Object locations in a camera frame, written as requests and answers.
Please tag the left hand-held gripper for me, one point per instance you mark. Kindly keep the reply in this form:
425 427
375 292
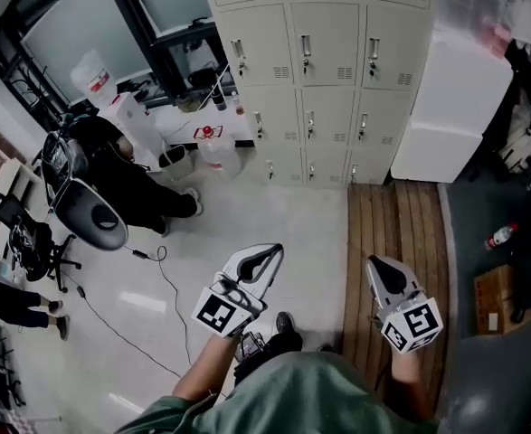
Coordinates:
215 312

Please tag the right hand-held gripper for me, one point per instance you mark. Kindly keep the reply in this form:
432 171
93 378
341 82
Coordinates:
412 326

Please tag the beige metal locker bank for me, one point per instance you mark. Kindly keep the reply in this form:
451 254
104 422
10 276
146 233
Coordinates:
328 116

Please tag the grey metal locker door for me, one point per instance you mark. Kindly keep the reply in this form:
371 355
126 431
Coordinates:
333 30
401 34

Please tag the person's right forearm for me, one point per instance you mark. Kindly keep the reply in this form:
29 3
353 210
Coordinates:
410 387

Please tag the person's left forearm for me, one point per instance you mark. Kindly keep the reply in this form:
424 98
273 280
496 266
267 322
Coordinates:
206 369

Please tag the wooden slat platform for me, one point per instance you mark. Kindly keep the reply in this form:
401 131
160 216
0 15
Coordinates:
396 224

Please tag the person's left black shoe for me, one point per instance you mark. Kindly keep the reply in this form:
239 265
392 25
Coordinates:
286 323

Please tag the person's black shoe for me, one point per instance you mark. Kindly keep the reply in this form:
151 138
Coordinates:
286 323
325 348

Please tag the black waist device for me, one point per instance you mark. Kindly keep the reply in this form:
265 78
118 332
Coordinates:
250 346

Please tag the person's black trousers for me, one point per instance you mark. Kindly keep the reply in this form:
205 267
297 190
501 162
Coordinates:
269 355

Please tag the person's right black shoe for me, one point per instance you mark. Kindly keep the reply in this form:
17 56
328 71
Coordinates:
325 348

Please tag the brown cardboard box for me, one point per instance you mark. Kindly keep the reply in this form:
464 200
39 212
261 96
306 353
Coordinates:
495 301

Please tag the plastic bottle red label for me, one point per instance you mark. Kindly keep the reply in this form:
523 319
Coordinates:
500 238

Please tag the white waste bin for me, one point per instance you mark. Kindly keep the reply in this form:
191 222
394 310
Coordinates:
177 163

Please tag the person's green shirt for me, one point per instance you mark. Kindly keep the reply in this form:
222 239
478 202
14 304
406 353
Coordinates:
301 400

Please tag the clear bottle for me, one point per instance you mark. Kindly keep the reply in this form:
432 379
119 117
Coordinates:
238 104

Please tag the dark bottle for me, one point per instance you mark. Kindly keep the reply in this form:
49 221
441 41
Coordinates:
220 101

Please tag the hanging clothes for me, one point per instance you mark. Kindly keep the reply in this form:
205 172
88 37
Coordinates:
525 147

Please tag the large white box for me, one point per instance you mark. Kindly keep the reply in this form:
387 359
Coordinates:
134 116

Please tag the black-headed locker key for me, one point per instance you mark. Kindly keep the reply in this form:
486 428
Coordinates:
307 65
241 71

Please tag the black metal shelf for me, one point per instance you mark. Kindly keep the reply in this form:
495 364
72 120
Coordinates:
188 52

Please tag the black office chair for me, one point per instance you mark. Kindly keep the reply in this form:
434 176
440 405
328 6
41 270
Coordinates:
9 210

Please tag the white jug red label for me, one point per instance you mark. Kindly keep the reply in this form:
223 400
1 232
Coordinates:
91 77

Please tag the pink packet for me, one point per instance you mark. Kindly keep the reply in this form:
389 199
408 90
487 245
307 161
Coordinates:
500 39

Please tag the clear plastic cover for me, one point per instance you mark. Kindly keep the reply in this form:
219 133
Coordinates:
473 2

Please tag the black-framed frosted window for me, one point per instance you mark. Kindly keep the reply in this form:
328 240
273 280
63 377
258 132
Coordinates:
79 30

